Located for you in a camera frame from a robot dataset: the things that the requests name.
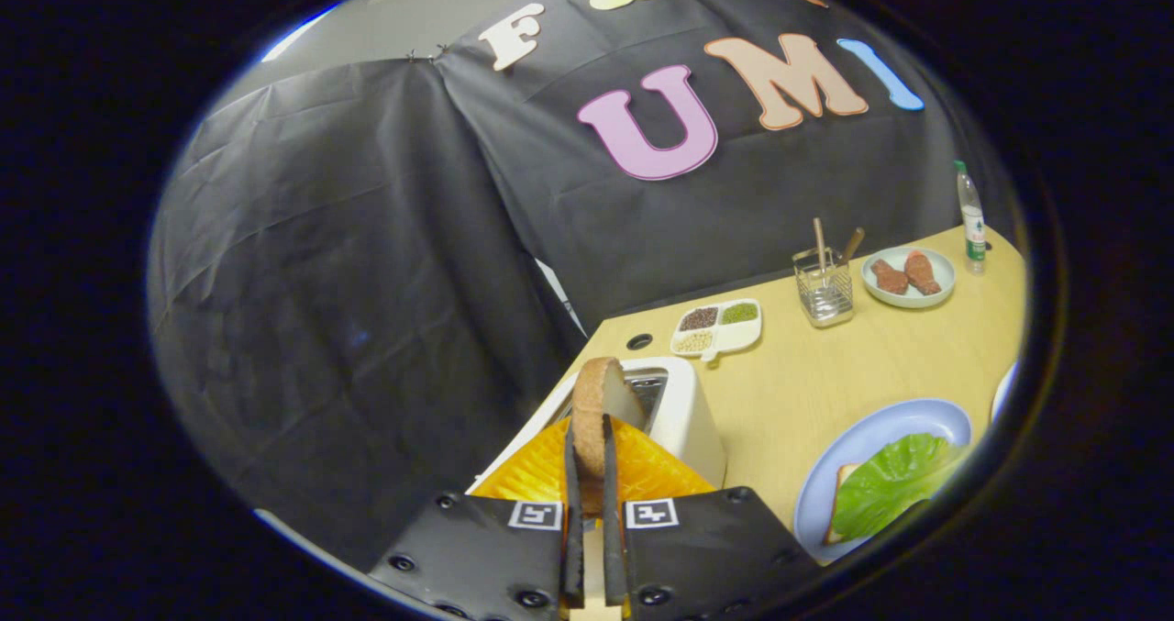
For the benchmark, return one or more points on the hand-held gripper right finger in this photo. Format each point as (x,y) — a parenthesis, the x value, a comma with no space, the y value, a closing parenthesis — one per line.
(613,548)

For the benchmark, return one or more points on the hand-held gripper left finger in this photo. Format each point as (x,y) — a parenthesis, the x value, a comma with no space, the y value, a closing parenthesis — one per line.
(573,548)

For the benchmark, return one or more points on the brown toast bread slice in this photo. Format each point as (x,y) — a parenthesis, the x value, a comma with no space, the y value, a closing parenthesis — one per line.
(594,410)

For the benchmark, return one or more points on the green lettuce leaf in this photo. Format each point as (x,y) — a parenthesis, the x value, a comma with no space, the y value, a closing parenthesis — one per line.
(894,483)

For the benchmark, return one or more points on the white toaster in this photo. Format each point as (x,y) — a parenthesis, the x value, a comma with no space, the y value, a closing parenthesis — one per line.
(688,419)

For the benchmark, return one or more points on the black table grommet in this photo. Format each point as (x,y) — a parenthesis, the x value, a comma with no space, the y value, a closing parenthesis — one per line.
(639,341)

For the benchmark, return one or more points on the bread slice under lettuce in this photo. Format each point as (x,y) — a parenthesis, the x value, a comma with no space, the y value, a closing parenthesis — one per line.
(842,488)

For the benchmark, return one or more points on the white divided dish with beans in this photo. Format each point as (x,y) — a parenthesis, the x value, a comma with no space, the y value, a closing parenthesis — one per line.
(734,332)

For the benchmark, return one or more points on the blue plate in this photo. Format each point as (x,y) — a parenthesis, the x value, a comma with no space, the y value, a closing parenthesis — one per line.
(871,438)

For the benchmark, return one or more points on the black backdrop cloth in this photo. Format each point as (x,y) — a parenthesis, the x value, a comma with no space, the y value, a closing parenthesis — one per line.
(367,282)

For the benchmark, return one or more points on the wooden chopstick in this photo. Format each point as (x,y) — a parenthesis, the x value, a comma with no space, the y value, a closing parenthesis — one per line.
(820,240)

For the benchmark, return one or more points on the pale round plate with meat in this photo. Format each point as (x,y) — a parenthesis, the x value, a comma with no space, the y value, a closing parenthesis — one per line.
(908,302)

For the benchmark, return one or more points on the small red meat piece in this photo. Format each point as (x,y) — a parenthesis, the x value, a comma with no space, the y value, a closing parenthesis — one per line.
(889,277)

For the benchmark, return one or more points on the large red meat piece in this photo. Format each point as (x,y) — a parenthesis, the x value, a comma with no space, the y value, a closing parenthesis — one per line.
(922,272)

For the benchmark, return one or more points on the white plate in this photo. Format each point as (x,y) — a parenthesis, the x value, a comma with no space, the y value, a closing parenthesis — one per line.
(1002,396)

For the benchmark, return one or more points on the clear water bottle green cap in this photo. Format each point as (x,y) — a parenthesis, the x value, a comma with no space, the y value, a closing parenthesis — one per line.
(972,227)

